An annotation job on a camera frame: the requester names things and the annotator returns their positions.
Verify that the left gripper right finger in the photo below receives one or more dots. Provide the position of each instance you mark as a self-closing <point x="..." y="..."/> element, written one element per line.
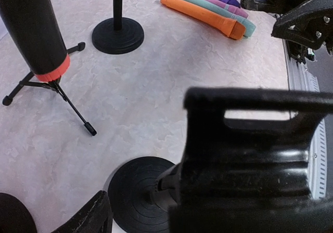
<point x="245" y="162"/>

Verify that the teal microphone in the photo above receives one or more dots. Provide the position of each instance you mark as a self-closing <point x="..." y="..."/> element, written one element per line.
<point x="250" y="27"/>

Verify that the teal mic round stand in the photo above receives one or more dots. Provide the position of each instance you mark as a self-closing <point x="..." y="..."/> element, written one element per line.
<point x="15" y="217"/>

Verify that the black microphone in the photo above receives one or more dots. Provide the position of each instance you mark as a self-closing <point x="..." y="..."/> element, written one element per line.
<point x="33" y="26"/>

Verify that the orange microphone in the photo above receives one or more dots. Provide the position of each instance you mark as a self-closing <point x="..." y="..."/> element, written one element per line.
<point x="229" y="27"/>

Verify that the pink microphone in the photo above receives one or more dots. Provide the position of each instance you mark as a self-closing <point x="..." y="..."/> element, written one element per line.
<point x="233" y="9"/>

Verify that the black tripod mic stand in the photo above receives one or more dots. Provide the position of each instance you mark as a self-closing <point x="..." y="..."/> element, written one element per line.
<point x="52" y="86"/>

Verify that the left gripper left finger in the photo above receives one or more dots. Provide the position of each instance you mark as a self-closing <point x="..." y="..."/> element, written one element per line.
<point x="95" y="216"/>

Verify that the orange mic round stand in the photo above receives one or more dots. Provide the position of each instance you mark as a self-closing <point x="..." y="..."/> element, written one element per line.
<point x="140" y="193"/>

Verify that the glitter mic round stand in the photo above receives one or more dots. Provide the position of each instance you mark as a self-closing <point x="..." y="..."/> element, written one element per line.
<point x="117" y="35"/>

